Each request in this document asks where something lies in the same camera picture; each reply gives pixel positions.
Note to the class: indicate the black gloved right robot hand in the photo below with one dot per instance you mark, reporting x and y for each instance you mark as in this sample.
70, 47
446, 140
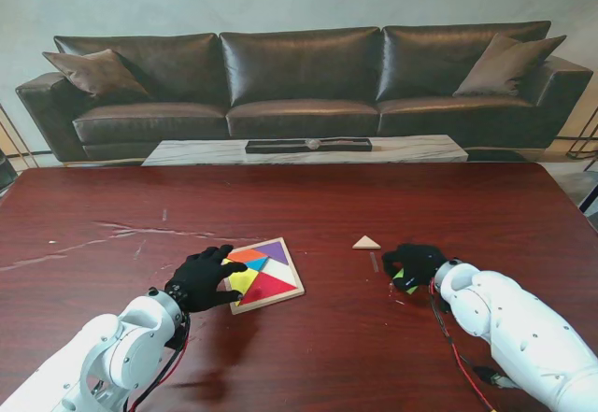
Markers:
416, 265

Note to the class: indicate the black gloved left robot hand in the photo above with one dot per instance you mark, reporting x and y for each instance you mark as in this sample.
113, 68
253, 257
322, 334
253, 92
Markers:
205, 279

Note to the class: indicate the green tangram square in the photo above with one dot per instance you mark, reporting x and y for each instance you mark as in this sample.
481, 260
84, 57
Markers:
398, 275

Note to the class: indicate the orange tangram parallelogram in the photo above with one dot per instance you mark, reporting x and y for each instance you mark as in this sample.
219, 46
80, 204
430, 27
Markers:
250, 255

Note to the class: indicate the small natural wood triangle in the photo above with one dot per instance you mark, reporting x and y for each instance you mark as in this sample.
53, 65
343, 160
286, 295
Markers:
366, 244

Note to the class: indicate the blue tangram triangle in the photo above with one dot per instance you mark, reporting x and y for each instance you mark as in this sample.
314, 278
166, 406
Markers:
259, 264

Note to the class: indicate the large red tangram triangle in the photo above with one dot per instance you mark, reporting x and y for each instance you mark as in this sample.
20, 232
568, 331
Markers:
271, 287

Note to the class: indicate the purple tangram triangle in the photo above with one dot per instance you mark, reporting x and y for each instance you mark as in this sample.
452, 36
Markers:
275, 253

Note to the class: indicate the square wooden puzzle tray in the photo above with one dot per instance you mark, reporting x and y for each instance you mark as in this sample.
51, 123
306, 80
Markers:
289, 286

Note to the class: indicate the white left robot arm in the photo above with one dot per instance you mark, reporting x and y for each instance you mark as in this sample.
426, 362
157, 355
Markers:
93, 356

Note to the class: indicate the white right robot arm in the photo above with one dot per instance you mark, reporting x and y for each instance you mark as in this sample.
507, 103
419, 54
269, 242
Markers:
523, 332

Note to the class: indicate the clear tape strip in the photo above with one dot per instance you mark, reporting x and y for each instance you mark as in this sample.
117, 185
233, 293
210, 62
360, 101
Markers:
374, 262

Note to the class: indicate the grey marble coffee table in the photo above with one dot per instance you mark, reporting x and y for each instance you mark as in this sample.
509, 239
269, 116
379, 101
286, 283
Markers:
196, 152

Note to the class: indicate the long black decorative tray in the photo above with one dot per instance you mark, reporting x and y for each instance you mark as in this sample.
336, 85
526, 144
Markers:
275, 148

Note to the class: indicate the small glass ball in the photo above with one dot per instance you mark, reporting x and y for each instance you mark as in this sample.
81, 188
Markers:
313, 146

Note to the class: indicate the brown throw pillow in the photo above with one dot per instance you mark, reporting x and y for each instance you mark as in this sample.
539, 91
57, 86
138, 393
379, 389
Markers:
509, 68
98, 75

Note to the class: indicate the dark brown leather sofa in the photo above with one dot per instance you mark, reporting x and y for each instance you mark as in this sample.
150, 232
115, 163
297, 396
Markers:
299, 80

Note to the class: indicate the black chair edge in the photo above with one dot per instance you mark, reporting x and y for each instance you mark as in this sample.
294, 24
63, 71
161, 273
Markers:
4, 174

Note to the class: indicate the thin metal side table frame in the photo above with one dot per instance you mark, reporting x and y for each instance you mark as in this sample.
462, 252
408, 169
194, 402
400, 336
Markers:
581, 140
18, 143

